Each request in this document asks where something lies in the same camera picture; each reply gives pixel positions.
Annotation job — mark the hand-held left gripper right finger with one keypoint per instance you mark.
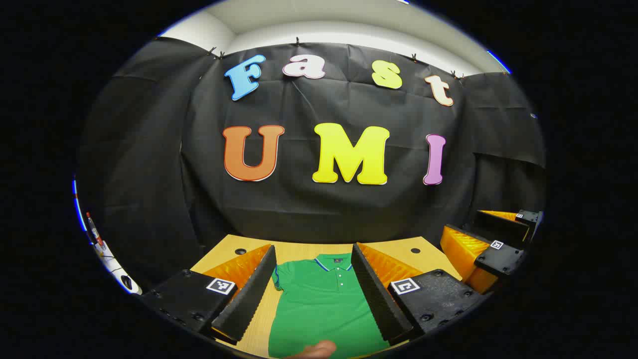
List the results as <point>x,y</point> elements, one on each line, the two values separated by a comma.
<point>379,299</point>

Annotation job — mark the black backdrop cloth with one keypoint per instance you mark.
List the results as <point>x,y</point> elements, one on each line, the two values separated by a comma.
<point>299,209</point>

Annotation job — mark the green T-shirt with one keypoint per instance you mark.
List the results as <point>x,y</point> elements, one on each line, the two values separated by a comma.
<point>319,309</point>

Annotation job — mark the white desk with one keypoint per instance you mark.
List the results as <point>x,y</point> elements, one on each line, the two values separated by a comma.
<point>113,264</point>

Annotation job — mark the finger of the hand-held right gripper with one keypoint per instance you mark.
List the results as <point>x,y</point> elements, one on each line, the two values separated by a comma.
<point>501,227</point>
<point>501,259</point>

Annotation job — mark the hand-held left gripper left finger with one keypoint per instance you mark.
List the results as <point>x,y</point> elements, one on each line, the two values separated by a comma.
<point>249,299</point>

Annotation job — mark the clear bottle with red label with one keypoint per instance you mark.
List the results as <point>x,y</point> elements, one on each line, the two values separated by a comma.
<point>94,232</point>

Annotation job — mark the black computer mouse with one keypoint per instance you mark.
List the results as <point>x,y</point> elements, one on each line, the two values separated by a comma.
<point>127,282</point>

